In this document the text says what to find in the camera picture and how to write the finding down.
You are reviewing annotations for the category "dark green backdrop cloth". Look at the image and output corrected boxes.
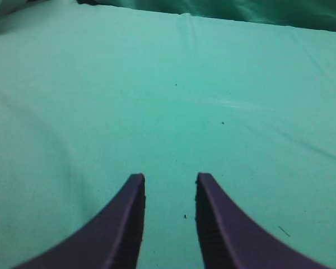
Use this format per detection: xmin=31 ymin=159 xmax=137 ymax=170
xmin=77 ymin=0 xmax=336 ymax=32

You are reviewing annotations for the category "green table cloth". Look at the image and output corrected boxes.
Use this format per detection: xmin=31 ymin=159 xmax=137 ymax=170
xmin=0 ymin=1 xmax=336 ymax=268

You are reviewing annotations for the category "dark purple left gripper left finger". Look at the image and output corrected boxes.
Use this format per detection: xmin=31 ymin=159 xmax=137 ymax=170
xmin=18 ymin=174 xmax=146 ymax=268

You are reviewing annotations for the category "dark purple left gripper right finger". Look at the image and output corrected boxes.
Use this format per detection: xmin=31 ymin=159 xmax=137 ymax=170
xmin=195 ymin=173 xmax=324 ymax=268

